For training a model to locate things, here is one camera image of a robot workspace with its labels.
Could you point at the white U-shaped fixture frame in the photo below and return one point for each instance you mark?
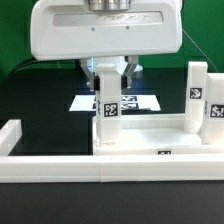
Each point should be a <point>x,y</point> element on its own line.
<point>139,168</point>

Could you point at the white desk top panel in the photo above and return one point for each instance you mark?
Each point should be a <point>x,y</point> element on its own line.
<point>154,134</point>

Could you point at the fiducial marker sheet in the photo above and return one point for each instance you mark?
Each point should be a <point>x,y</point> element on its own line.
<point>128,102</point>

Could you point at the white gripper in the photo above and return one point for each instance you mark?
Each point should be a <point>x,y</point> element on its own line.
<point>73,29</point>

